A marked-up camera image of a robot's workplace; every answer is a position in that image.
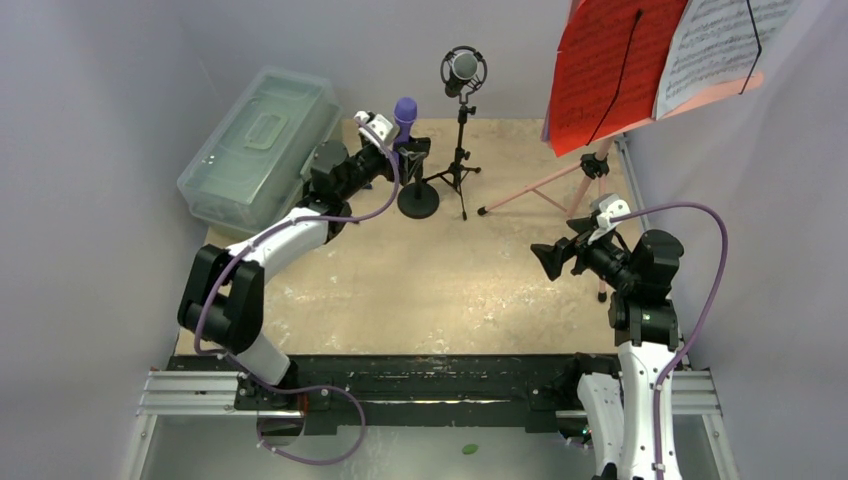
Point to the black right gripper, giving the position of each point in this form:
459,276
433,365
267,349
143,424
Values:
577,250

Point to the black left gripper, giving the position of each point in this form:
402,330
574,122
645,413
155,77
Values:
386,165

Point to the black tripod mic stand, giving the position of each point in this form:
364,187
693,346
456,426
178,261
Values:
456,171

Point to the black round-base mic stand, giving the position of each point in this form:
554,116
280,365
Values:
417,200

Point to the purple toy microphone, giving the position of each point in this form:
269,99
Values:
404,114

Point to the black silver condenser microphone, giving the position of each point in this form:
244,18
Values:
463,71

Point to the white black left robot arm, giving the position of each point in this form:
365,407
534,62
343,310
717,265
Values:
223,301

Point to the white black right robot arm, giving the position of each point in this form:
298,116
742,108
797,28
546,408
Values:
628,400

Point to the pink music stand tripod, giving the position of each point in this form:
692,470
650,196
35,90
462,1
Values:
594,168

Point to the clear green plastic storage box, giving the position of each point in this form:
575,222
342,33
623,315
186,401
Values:
252,168

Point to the red sheet music page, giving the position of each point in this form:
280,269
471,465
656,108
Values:
608,66

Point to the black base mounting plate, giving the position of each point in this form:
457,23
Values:
479,390

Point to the white sheet music page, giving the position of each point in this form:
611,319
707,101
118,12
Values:
717,42

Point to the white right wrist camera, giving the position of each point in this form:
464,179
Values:
605,212

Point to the aluminium front frame rail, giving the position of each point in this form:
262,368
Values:
194,389

